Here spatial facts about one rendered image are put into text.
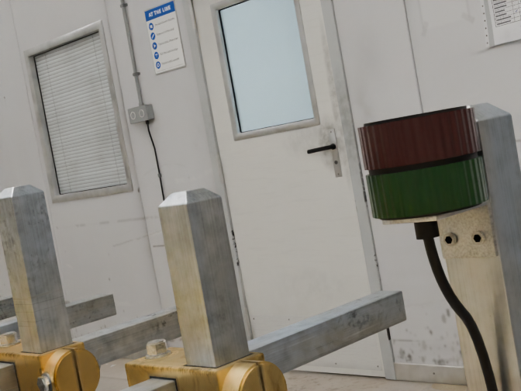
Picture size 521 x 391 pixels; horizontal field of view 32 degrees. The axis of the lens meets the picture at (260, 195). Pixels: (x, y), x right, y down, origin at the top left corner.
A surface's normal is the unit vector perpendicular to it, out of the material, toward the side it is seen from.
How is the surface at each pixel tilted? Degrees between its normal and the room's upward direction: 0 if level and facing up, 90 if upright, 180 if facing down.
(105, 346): 90
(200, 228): 90
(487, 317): 90
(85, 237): 90
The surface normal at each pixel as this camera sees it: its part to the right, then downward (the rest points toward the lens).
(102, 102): -0.70, 0.16
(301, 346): 0.69, -0.08
